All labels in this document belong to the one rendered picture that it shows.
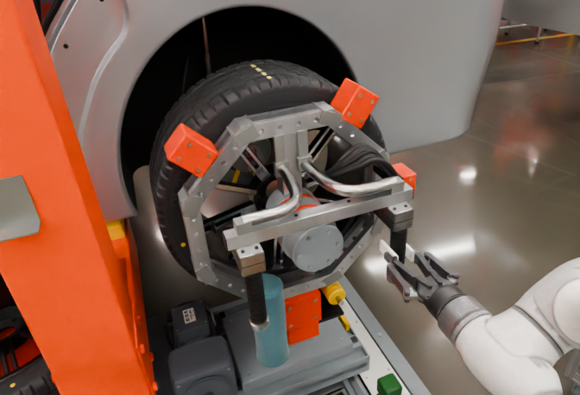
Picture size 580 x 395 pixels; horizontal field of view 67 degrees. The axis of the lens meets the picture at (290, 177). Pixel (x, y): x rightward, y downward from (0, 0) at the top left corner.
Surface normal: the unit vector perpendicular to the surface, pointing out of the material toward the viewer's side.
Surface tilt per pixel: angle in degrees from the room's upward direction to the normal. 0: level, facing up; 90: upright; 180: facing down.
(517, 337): 25
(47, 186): 90
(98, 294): 90
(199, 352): 0
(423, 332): 0
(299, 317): 90
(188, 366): 0
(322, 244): 90
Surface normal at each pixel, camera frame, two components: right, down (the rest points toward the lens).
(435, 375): -0.06, -0.87
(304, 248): 0.36, 0.44
